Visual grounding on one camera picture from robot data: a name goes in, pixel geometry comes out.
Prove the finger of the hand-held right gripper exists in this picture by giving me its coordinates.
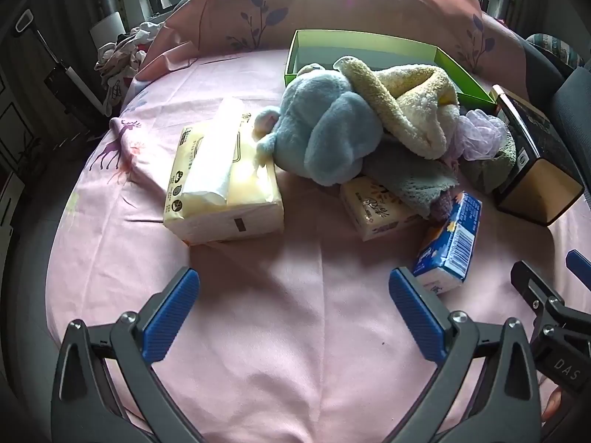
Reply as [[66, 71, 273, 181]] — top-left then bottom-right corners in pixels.
[[510, 261, 578, 333], [566, 249, 591, 287]]

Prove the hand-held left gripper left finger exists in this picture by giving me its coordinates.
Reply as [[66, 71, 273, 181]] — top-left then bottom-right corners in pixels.
[[51, 267, 204, 443]]

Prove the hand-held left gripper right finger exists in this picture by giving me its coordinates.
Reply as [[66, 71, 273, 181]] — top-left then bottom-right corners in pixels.
[[389, 267, 541, 443]]

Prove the blue tissue pack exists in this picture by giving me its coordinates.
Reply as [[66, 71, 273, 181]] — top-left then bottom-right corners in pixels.
[[412, 192, 482, 295]]

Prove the tree print tissue pack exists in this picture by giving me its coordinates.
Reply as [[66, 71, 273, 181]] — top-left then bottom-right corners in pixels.
[[340, 176, 428, 242]]

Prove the purple mesh scrunchie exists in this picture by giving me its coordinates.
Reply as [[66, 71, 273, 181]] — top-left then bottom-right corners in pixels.
[[450, 108, 509, 160]]

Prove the blue plush elephant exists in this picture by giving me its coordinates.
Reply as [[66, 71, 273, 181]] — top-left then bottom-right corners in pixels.
[[254, 62, 384, 188]]

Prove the yellow fluffy towel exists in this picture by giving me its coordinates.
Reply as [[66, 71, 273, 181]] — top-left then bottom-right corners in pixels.
[[332, 55, 462, 161]]

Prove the green cardboard box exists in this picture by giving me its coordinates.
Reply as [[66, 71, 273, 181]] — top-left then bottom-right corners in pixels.
[[284, 29, 497, 111]]

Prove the person's right hand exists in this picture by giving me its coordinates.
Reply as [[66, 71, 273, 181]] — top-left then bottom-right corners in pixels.
[[541, 385, 564, 423]]

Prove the pink printed bed sheet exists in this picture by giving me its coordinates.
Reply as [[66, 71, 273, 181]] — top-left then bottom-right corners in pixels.
[[44, 0, 591, 443]]

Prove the large yellow tissue pack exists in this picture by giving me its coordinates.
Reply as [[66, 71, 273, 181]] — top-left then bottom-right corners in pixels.
[[163, 97, 284, 245]]

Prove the black and gold box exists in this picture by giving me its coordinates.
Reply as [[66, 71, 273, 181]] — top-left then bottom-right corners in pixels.
[[489, 84, 585, 227]]

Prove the grey sofa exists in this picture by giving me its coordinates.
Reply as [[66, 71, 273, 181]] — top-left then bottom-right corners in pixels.
[[522, 32, 591, 185]]

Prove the patterned pillow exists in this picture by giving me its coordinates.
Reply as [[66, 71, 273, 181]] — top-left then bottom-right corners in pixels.
[[526, 32, 585, 68]]

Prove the pile of clothes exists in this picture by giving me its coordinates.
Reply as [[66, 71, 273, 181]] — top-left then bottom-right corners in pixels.
[[95, 21, 162, 116]]

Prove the white cylinder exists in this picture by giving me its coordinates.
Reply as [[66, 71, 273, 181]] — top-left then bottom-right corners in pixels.
[[90, 11, 125, 49]]

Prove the black device with white handle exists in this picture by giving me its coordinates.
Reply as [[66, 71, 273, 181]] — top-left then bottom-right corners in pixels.
[[11, 9, 107, 125]]

